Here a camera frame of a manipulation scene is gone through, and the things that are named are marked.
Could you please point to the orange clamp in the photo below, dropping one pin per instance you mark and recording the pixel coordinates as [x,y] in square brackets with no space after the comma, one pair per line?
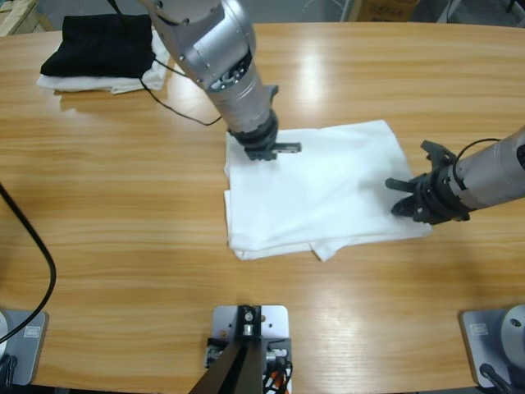
[283,379]

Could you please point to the silver angle bracket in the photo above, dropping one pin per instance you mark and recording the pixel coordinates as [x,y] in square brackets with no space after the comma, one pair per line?
[275,354]
[213,355]

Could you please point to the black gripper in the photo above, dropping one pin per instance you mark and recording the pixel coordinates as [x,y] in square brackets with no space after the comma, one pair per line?
[441,193]
[258,135]

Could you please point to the dark camera post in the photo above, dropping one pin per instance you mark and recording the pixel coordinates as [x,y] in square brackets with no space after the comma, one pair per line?
[242,369]

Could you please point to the brown cardboard box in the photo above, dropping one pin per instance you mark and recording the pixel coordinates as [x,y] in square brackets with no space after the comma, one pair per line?
[389,10]

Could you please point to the light wooden pallet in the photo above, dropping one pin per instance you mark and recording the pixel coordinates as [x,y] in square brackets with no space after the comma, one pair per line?
[20,16]

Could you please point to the folded black garment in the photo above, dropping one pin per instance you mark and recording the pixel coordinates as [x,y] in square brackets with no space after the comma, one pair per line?
[90,45]

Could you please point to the white t-shirt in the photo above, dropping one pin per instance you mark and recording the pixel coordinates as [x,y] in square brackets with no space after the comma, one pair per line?
[320,197]

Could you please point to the white mount plate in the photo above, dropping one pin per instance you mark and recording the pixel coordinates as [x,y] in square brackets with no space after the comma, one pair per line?
[275,318]

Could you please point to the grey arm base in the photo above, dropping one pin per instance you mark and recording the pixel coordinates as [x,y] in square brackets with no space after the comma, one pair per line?
[484,340]
[28,353]

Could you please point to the folded white garment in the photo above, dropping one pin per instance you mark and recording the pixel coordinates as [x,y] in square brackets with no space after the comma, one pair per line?
[102,85]

